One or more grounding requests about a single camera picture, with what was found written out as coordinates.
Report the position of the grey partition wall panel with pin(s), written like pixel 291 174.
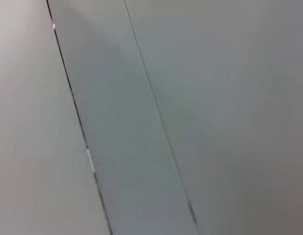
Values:
pixel 122 122

